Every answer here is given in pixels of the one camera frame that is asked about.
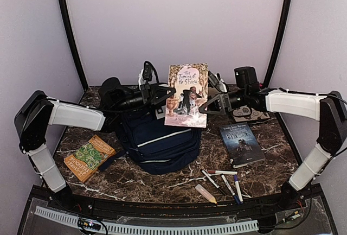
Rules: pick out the black front rail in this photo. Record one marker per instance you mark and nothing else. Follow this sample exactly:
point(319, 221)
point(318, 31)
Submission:
point(176, 201)

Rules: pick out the black cap white marker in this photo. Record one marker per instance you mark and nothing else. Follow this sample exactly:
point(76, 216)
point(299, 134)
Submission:
point(210, 179)

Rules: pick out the white slotted cable duct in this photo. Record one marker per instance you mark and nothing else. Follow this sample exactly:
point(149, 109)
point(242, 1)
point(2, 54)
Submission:
point(137, 225)

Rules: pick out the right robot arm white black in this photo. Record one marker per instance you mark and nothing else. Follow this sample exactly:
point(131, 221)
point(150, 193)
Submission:
point(316, 121)

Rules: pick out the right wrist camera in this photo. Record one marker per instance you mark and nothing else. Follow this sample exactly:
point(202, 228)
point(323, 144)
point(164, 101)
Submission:
point(216, 82)

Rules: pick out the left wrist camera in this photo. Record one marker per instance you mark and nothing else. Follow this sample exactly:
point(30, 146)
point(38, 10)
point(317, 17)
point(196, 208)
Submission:
point(148, 78)

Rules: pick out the black frame post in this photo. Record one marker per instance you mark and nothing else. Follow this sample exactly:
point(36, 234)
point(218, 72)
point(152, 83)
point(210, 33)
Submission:
point(278, 41)
point(72, 43)

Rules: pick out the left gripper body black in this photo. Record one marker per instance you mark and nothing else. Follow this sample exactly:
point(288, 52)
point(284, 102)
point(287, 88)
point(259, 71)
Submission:
point(145, 101)

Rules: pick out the Wuthering Heights blue book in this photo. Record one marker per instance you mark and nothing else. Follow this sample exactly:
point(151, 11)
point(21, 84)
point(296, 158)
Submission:
point(241, 145)

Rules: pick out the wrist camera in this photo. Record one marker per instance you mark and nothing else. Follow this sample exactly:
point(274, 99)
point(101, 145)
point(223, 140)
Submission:
point(216, 82)
point(148, 78)

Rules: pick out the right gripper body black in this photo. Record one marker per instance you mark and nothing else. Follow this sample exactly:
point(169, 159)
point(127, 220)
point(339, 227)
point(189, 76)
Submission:
point(230, 105)

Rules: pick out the left black frame post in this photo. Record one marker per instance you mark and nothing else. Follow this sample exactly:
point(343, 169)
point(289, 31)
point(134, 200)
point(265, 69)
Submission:
point(72, 43)

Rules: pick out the Taming of the Shrew book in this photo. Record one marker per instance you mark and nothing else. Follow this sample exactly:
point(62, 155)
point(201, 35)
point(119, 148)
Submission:
point(191, 84)

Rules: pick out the navy blue student backpack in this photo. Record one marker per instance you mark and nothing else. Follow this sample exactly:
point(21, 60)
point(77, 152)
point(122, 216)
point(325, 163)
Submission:
point(156, 148)

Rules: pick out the red cap white marker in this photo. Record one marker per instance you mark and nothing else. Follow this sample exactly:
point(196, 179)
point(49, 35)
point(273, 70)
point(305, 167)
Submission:
point(222, 172)

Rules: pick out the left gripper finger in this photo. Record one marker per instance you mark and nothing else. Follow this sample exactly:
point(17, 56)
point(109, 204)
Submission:
point(160, 100)
point(162, 89)

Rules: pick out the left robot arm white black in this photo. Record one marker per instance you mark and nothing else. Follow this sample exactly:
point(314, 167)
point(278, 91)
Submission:
point(41, 111)

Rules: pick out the blue cap white marker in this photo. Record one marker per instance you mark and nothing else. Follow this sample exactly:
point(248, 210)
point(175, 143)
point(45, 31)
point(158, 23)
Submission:
point(237, 185)

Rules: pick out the orange Treehouse book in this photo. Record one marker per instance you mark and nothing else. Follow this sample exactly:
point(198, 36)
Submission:
point(86, 160)

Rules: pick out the right black frame post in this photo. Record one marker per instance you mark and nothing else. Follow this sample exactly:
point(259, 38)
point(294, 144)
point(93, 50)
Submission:
point(278, 41)

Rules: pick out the yellow tip highlighter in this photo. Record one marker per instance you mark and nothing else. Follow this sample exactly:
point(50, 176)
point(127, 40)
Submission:
point(208, 196)

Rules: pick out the black white marker middle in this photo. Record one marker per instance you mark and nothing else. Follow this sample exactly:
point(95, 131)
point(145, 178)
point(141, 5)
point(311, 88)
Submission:
point(227, 184)

